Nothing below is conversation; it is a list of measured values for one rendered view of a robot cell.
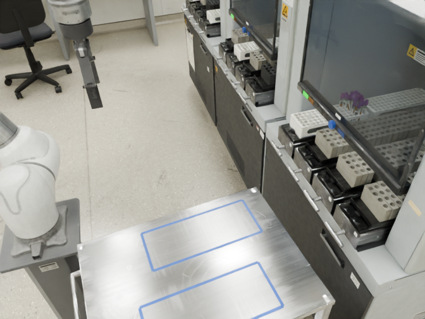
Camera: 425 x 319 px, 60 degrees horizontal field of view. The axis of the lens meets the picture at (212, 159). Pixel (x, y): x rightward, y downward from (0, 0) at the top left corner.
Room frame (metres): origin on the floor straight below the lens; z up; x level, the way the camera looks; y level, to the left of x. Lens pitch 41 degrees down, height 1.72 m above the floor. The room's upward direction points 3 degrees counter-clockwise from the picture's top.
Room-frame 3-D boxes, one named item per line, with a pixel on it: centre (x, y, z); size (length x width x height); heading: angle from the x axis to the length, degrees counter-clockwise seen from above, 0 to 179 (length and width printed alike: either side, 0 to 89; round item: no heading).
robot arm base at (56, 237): (0.82, 0.61, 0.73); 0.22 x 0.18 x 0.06; 14
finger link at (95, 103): (0.85, 0.30, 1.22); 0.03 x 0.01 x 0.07; 104
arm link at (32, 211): (0.85, 0.62, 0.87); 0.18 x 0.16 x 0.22; 8
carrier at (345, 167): (0.90, -0.46, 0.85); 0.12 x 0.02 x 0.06; 13
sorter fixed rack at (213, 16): (2.44, -0.17, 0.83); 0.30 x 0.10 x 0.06; 104
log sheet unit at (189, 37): (2.87, 0.14, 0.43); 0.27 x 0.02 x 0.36; 14
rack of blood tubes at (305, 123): (1.22, -0.48, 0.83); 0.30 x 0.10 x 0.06; 104
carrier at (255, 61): (1.73, -0.25, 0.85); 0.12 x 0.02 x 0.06; 15
